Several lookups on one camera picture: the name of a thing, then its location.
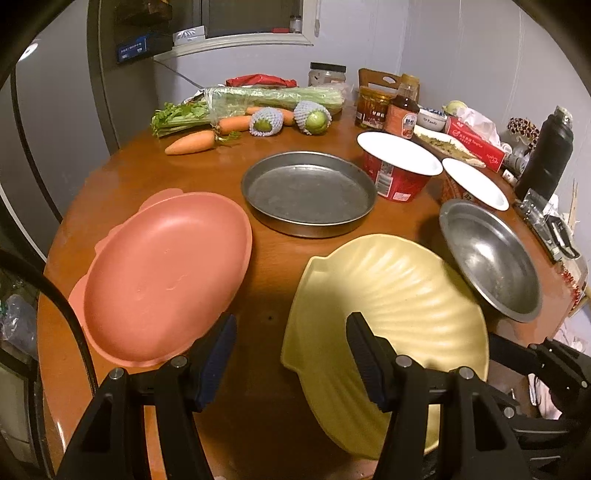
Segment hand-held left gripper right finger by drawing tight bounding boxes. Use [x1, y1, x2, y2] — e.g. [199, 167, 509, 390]
[346, 312, 536, 480]

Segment thin wall cable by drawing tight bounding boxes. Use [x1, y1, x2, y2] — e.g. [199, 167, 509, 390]
[157, 58, 207, 89]

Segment pink oval plate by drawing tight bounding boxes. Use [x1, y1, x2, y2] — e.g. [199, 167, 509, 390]
[68, 191, 254, 368]

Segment metal bowl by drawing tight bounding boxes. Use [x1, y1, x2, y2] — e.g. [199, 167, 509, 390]
[438, 199, 544, 323]

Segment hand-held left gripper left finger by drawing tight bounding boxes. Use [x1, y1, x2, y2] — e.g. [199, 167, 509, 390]
[55, 313, 238, 480]

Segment white patterned box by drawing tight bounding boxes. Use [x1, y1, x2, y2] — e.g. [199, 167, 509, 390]
[173, 27, 206, 45]

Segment large red paper bowl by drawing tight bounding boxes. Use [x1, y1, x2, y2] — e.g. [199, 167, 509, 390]
[357, 131, 444, 202]

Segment metal folding tool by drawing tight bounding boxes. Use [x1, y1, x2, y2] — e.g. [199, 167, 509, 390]
[515, 189, 581, 262]

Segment wooden sticks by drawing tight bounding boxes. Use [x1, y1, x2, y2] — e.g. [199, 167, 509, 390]
[569, 179, 581, 232]

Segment yellow shell-shaped plate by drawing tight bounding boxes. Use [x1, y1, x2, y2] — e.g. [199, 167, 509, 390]
[281, 233, 490, 460]

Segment clear plastic bag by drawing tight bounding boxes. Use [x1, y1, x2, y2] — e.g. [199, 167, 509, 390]
[0, 294, 38, 357]

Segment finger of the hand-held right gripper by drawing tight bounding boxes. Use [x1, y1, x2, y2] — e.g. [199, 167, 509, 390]
[505, 396, 591, 445]
[488, 333, 591, 393]

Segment white plate of pickled vegetables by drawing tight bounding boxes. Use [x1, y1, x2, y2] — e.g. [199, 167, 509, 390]
[412, 126, 488, 168]

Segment chili sauce glass jar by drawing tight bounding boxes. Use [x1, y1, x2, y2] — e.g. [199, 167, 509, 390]
[355, 86, 395, 131]

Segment small red paper bowl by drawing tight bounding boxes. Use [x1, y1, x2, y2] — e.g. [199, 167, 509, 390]
[441, 158, 510, 212]

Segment carrot with green top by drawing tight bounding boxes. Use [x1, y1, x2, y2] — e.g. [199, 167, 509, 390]
[165, 130, 241, 155]

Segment thick black cable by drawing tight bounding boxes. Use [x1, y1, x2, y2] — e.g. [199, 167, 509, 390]
[0, 251, 99, 402]

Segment round metal pan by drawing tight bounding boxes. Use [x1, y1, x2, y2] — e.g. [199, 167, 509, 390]
[241, 151, 378, 239]

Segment red tissue box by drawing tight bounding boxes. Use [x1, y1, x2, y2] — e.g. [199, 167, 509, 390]
[444, 107, 506, 172]

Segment plastic jar with black lid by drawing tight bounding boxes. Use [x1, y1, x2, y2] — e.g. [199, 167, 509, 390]
[308, 62, 347, 88]

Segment blue box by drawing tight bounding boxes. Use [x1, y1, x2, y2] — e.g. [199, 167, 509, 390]
[115, 34, 149, 63]

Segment brown sauce bottle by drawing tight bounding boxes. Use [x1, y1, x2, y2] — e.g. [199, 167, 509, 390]
[385, 74, 421, 140]

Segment celery in plastic bag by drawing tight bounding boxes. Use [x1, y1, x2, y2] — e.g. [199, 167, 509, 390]
[151, 86, 347, 138]

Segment black thermos bottle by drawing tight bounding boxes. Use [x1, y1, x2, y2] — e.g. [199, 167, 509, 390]
[515, 106, 574, 201]

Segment houndstooth patterned item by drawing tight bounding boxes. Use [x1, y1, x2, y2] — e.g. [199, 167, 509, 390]
[507, 117, 541, 148]

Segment small white bowl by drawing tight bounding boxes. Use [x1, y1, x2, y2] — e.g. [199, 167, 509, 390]
[418, 111, 448, 133]

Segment green fruit in foam net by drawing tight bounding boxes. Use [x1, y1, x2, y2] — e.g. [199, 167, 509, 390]
[294, 100, 332, 136]
[249, 107, 284, 138]

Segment red snack bag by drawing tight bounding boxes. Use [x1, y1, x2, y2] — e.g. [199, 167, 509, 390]
[225, 74, 298, 88]

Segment grey refrigerator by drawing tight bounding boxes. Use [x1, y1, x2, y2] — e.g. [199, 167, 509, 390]
[0, 0, 171, 264]

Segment wooden chair with cutout back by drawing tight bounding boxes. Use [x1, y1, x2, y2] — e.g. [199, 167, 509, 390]
[358, 68, 402, 100]

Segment white window frame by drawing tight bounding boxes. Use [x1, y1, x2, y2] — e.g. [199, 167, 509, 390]
[154, 0, 319, 62]

